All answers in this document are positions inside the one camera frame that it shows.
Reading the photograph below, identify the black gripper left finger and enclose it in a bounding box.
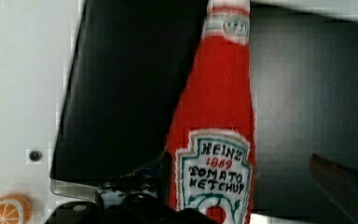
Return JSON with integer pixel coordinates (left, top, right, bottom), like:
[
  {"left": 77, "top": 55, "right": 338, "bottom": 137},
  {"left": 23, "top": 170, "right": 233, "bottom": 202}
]
[{"left": 45, "top": 151, "right": 217, "bottom": 224}]

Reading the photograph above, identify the knitted orange half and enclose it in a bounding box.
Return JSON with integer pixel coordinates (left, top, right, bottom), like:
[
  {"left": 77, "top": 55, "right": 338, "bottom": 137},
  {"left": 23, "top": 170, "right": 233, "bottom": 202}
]
[{"left": 0, "top": 194, "right": 33, "bottom": 224}]

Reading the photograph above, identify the black toaster oven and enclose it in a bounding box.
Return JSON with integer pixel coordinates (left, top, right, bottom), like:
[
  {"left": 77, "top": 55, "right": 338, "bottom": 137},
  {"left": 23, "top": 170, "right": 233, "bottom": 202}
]
[{"left": 49, "top": 0, "right": 358, "bottom": 224}]

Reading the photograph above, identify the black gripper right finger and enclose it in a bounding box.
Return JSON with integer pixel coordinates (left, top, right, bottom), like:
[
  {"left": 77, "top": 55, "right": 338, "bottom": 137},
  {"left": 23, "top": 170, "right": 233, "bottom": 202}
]
[{"left": 309, "top": 153, "right": 358, "bottom": 224}]

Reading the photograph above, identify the red knitted ketchup bottle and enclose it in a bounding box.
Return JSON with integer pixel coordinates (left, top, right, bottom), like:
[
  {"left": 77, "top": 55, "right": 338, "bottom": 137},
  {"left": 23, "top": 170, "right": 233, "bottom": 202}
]
[{"left": 167, "top": 0, "right": 256, "bottom": 224}]

